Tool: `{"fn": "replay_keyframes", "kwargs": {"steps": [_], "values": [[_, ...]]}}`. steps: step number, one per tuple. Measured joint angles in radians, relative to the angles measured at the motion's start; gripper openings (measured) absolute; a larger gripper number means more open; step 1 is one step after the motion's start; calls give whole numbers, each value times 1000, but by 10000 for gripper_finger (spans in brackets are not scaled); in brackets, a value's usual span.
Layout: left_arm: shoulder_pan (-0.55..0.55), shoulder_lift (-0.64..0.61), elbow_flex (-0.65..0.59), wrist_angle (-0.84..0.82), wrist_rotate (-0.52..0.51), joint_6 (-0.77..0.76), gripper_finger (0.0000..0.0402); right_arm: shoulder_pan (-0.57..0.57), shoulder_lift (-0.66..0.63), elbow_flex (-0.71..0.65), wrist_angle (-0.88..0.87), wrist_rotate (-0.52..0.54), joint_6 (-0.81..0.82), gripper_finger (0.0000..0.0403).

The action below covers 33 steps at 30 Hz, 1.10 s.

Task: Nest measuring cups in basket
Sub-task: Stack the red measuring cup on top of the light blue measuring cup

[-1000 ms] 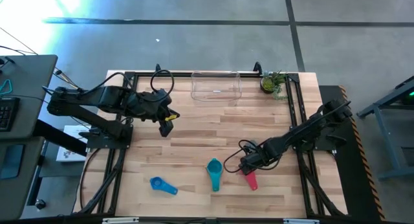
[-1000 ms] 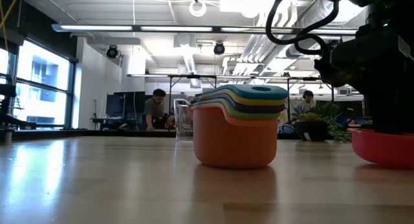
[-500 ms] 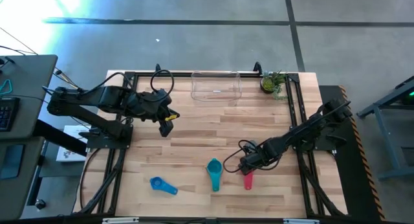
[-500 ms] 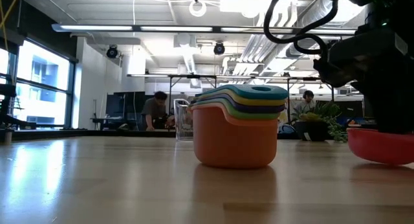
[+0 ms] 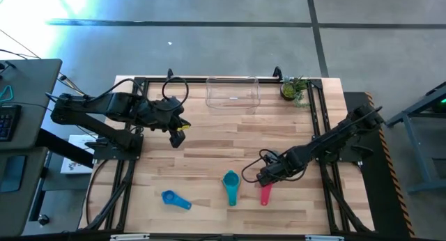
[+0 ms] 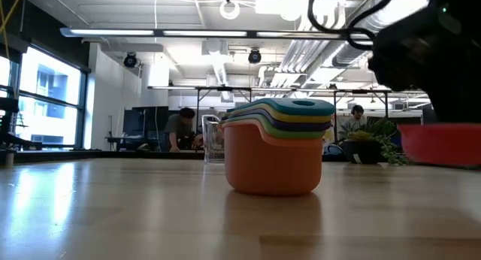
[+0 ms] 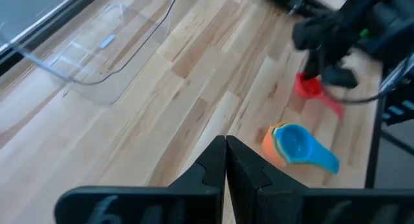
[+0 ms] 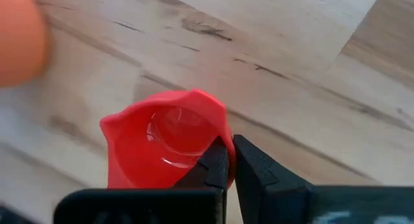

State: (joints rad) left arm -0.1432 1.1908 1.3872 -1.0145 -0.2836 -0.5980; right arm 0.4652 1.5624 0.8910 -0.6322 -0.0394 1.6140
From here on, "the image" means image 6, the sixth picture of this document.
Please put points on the red measuring cup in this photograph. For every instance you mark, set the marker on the red measuring cup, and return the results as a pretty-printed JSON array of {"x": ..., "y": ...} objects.
[{"x": 443, "y": 143}]

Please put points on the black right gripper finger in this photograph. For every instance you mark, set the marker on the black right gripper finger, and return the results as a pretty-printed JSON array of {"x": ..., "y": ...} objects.
[{"x": 458, "y": 107}]

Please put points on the clear plastic basket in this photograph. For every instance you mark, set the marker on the clear plastic basket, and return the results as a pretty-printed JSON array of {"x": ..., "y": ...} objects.
[{"x": 212, "y": 147}]

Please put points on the black aluminium table frame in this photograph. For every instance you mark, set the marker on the black aluminium table frame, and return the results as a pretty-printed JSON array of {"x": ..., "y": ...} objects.
[{"x": 94, "y": 155}]

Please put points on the potted succulent plant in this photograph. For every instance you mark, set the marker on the potted succulent plant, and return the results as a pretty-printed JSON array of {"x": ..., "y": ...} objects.
[{"x": 360, "y": 151}]

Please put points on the black frame table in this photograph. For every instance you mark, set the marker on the black frame table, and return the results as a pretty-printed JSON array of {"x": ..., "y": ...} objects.
[
  {"x": 210, "y": 88},
  {"x": 360, "y": 91}
]

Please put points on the silver ventilation duct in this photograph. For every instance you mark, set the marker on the silver ventilation duct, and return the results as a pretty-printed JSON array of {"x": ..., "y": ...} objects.
[{"x": 353, "y": 55}]

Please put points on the black monitor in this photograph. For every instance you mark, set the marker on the black monitor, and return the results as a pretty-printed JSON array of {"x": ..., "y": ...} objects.
[{"x": 146, "y": 121}]

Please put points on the large window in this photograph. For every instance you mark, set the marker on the large window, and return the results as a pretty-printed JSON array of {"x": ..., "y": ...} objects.
[{"x": 49, "y": 87}]

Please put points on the yellow measuring cup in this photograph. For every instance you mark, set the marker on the yellow measuring cup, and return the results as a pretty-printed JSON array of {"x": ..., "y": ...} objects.
[{"x": 300, "y": 118}]

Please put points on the black ceiling spotlight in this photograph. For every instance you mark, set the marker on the black ceiling spotlight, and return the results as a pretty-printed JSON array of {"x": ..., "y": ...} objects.
[
  {"x": 130, "y": 60},
  {"x": 254, "y": 56}
]

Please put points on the black equipment rack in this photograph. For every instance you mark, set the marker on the black equipment rack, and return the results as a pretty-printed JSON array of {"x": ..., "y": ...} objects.
[{"x": 7, "y": 121}]

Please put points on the green measuring cup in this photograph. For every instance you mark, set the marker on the green measuring cup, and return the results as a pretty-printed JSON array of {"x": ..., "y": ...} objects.
[{"x": 285, "y": 134}]

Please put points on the long ceiling light bar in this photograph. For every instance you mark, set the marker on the long ceiling light bar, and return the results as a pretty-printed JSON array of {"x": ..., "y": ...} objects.
[{"x": 203, "y": 33}]

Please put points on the person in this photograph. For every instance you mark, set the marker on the person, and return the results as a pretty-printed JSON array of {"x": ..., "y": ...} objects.
[
  {"x": 353, "y": 123},
  {"x": 176, "y": 126}
]

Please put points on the orange measuring cup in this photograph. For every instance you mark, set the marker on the orange measuring cup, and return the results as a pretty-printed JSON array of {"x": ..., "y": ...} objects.
[{"x": 270, "y": 166}]

